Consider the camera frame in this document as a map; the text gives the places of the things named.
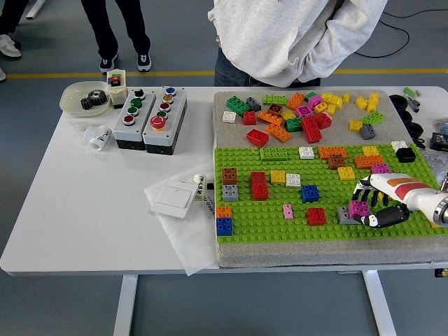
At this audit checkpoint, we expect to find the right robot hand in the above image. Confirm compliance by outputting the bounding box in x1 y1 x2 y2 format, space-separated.
344 173 447 229

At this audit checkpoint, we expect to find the blue square brick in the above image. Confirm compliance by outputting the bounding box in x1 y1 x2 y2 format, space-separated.
215 216 234 237
300 184 321 204

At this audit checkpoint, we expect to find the black square brick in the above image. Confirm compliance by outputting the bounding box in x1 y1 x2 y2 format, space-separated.
395 147 417 164

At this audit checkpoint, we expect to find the orange long brick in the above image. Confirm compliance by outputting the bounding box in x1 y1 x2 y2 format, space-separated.
353 155 385 170
256 110 286 127
318 146 348 160
264 122 293 144
286 92 307 111

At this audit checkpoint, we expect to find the grey long brick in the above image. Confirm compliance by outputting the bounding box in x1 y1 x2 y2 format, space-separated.
337 206 362 225

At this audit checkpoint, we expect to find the grey square brick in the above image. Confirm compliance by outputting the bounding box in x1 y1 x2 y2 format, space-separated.
221 184 239 202
358 123 377 140

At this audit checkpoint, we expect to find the red long brick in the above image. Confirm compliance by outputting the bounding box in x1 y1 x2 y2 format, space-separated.
250 171 270 202
300 115 323 144

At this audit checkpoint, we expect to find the yellow arch brick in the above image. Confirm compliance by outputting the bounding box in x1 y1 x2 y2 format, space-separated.
321 92 344 108

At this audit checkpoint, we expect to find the dark green square brick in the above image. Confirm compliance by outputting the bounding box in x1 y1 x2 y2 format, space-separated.
283 117 304 134

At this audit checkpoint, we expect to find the lime green long brick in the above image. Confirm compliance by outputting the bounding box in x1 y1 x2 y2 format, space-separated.
260 146 289 162
262 94 289 107

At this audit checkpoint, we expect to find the green studded baseplate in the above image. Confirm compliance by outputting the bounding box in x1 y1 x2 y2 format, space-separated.
213 143 448 245

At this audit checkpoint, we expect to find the red sloped brick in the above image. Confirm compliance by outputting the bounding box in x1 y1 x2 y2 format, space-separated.
245 128 271 148

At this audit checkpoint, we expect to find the dark green long brick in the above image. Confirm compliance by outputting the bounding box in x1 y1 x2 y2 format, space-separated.
225 96 252 118

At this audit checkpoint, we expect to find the black box green label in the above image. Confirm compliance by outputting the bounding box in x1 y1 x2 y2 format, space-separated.
429 132 448 152

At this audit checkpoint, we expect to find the white table leg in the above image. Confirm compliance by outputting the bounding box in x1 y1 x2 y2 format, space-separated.
112 274 139 336
362 270 398 336

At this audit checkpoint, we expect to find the grey-brown mat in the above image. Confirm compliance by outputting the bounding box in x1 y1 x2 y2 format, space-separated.
211 90 448 270

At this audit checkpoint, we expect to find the printed label strip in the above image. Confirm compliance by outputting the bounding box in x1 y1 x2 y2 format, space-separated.
201 181 216 221

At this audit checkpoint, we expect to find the person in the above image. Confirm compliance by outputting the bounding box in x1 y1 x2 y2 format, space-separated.
207 0 389 88
80 0 153 74
0 0 29 59

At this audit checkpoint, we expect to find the white printed tube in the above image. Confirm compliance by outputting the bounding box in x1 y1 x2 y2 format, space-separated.
191 173 207 203

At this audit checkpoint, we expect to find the translucent white paper sheet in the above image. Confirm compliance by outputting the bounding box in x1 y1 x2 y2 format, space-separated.
143 162 221 277

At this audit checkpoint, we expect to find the grey emergency-stop control box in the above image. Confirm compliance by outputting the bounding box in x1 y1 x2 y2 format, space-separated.
142 85 188 155

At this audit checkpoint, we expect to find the grey four-button control box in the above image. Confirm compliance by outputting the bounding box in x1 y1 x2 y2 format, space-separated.
112 87 156 151

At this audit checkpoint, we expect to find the white pipe tee fitting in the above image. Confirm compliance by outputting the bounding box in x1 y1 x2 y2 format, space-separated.
83 124 113 152

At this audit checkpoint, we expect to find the white shallow bowl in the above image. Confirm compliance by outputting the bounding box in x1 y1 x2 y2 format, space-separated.
59 80 113 118

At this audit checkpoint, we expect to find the white desk leg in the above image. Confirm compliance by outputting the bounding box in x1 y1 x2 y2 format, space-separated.
25 0 47 20

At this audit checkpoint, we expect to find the black floor cable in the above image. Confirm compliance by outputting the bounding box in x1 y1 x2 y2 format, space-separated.
355 0 448 59

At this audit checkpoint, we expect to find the white wall switch panel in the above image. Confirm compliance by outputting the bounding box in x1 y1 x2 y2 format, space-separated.
150 178 197 220

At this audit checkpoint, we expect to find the cream red-green switch box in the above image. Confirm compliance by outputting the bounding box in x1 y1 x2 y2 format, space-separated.
106 69 128 109

